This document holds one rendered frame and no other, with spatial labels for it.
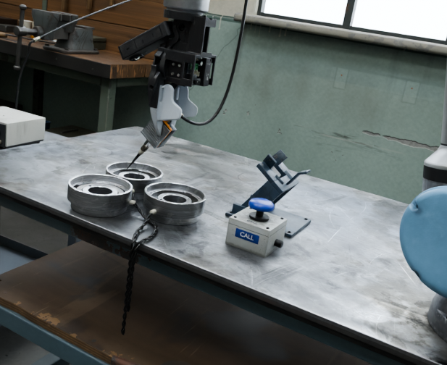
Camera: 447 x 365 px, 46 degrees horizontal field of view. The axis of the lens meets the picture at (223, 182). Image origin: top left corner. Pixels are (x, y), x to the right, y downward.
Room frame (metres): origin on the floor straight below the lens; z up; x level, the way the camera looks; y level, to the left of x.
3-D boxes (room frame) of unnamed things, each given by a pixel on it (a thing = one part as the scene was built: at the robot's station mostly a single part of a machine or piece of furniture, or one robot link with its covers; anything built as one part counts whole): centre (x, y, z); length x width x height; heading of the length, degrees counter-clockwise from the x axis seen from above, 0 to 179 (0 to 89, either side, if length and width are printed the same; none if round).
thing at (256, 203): (0.77, -0.06, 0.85); 0.04 x 0.04 x 0.05
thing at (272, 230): (0.77, -0.07, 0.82); 0.08 x 0.07 x 0.05; 64
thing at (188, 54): (0.91, 0.10, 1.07); 0.09 x 0.08 x 0.12; 64
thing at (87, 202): (0.82, 0.20, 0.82); 0.10 x 0.10 x 0.04
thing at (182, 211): (0.84, 0.08, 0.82); 0.10 x 0.10 x 0.04
